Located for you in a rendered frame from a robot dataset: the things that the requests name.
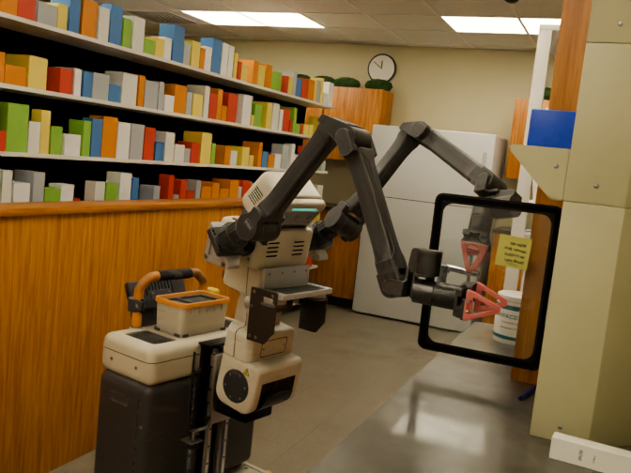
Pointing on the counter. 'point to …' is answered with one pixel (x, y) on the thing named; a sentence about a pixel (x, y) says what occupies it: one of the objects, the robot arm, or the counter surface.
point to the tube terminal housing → (592, 267)
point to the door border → (543, 282)
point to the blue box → (551, 129)
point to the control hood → (545, 167)
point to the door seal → (545, 287)
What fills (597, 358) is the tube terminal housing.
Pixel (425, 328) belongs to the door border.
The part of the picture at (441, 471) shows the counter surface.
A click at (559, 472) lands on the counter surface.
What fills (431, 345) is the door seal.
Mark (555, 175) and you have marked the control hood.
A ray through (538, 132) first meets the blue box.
